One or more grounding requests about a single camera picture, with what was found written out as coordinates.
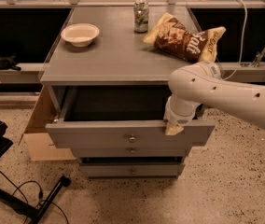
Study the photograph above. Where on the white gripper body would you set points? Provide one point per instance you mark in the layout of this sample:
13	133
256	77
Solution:
176	118

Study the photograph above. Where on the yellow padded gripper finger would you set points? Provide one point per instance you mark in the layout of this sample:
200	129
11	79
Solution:
172	129

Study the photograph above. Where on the grey top drawer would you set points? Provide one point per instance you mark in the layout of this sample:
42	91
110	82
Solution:
121	116

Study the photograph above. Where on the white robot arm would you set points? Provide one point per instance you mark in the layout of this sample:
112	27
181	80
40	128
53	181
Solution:
201	83

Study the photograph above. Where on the grey drawer cabinet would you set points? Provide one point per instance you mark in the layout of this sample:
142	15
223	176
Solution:
117	57

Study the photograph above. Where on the grey bottom drawer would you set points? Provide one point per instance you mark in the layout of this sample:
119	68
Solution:
132	169

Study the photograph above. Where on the brown yellow chip bag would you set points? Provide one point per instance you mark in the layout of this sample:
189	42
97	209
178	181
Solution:
172	36

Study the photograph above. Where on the green soda can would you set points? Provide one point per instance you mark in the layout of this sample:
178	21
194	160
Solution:
140	10

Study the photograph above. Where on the white paper bowl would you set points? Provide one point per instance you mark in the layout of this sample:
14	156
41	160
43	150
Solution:
80	35

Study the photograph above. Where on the brown cardboard box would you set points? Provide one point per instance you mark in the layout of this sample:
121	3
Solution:
39	143

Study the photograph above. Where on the black stand base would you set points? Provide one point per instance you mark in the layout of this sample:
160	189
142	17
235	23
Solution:
23	207

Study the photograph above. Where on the metal railing frame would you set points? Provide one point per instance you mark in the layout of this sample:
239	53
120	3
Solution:
34	30

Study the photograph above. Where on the black cloth on rail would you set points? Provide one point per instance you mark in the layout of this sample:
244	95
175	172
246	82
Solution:
8	62

